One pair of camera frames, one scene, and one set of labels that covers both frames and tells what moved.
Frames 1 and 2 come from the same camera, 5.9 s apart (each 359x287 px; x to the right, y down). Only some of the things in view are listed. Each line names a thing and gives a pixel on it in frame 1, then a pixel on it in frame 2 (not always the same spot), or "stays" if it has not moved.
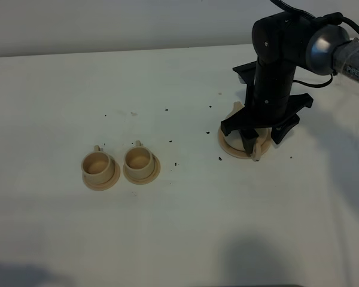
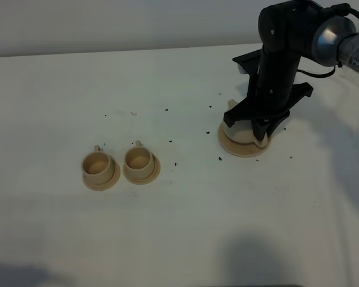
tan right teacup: [139, 161] stays
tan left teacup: [98, 167] stays
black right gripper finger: [279, 131] → [275, 121]
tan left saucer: [106, 185] stays
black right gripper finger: [249, 136] → [259, 127]
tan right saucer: [157, 169] stays
